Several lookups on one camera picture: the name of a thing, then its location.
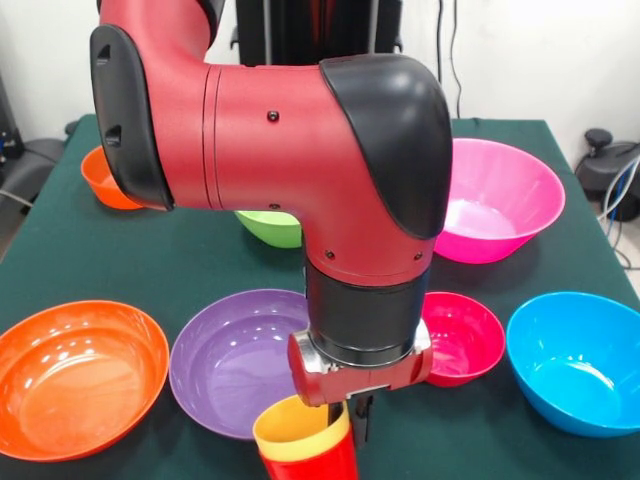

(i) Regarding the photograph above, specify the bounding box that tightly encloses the dark green table cloth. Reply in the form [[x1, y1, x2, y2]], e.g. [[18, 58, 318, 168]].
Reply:
[[0, 113, 640, 480]]

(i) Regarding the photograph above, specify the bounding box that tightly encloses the blue bowl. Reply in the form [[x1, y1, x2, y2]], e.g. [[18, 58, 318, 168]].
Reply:
[[506, 292, 640, 438]]

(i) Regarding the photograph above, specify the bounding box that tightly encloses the large red-orange bowl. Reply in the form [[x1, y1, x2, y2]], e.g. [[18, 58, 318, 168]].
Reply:
[[0, 300, 171, 462]]

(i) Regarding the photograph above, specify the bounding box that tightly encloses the purple bowl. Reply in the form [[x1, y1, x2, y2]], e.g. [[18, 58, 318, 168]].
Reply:
[[169, 289, 312, 441]]

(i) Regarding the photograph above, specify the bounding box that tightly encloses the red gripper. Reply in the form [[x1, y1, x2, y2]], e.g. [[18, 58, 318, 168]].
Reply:
[[288, 322, 435, 447]]

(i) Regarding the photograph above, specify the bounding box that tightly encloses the stack of yellow cups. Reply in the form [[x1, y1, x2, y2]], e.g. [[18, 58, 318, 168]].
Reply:
[[253, 395, 353, 463]]

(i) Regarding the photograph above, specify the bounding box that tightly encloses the black wall cable with plug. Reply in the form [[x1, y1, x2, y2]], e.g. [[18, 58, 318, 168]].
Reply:
[[428, 0, 448, 76]]

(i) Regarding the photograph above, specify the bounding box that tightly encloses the black chair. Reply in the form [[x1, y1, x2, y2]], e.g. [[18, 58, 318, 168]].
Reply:
[[0, 75, 81, 211]]

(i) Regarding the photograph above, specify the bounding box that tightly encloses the small orange bowl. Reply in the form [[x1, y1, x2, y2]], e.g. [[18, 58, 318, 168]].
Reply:
[[81, 146, 147, 211]]

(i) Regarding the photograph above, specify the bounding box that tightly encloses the red cup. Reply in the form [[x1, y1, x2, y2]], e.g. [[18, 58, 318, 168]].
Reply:
[[258, 430, 360, 480]]

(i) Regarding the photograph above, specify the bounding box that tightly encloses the small crimson bowl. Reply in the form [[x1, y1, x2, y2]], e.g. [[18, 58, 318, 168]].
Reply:
[[420, 292, 506, 388]]

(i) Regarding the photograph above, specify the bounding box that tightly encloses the green bowl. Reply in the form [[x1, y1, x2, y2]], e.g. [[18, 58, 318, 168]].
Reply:
[[235, 209, 303, 249]]

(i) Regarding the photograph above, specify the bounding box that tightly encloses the black device with cables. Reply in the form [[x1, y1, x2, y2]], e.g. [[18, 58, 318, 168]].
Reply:
[[575, 128, 640, 223]]

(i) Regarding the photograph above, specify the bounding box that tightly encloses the large magenta bowl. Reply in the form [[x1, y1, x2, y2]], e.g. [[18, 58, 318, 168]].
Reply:
[[434, 138, 567, 265]]

